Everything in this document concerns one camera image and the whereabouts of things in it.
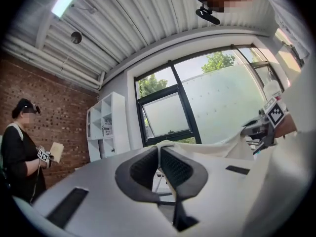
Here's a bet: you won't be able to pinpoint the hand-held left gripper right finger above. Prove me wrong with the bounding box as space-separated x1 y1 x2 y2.
160 147 209 233

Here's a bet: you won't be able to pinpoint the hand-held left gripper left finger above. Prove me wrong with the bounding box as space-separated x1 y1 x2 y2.
115 146 161 204

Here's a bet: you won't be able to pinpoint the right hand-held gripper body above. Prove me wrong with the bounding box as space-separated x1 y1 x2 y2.
252 97 285 156

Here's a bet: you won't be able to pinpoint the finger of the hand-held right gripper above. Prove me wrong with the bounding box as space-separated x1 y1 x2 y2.
246 137 264 147
243 118 267 135

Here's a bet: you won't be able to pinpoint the white cloth garment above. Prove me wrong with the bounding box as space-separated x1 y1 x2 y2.
157 128 257 161

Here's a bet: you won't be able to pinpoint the person's right forearm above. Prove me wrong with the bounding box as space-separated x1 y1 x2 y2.
273 114 298 138

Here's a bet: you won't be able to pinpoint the white cube shelf unit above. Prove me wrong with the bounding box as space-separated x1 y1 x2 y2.
86 91 131 163

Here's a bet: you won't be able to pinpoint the black framed window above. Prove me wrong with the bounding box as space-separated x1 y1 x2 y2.
134 43 286 148

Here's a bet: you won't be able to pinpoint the beige flat card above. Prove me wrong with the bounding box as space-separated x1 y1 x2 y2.
50 142 65 163

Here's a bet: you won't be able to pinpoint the white ceiling pipes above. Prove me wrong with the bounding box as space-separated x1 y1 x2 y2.
0 39 106 92

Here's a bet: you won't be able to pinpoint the round ceiling lamp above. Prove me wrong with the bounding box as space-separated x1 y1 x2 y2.
70 31 83 44

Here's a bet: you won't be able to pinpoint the black head-worn camera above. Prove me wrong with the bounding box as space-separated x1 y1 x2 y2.
196 5 221 26

